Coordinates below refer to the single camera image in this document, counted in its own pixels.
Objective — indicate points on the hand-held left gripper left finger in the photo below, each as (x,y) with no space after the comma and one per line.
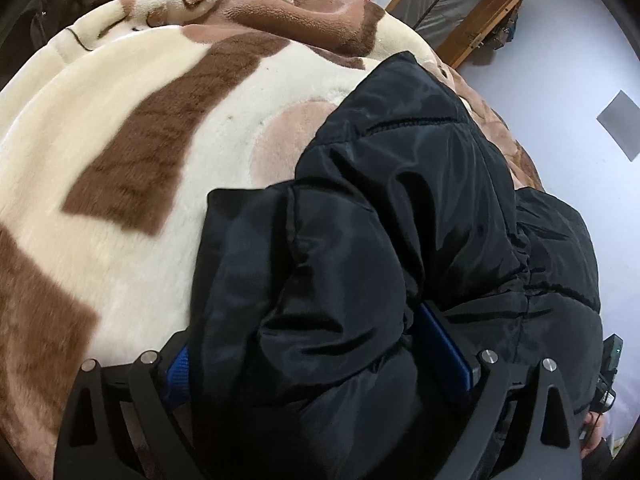
(177,372)

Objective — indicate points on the dark hanging bag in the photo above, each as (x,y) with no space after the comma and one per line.
(504,32)

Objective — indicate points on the brown and cream plush blanket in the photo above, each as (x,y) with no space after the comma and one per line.
(125,110)

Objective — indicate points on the brown puffer jacket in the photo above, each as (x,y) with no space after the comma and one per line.
(60,10)

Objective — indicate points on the black puffer jacket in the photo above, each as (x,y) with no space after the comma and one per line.
(380,220)

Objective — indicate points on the person's right hand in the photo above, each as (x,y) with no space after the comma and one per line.
(594,440)

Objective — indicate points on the wooden frame fabric wardrobe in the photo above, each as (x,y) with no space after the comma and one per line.
(450,5)

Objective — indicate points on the grey wall panel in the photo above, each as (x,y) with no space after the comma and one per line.
(622,122)

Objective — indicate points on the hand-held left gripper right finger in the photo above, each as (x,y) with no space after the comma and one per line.
(450,355)

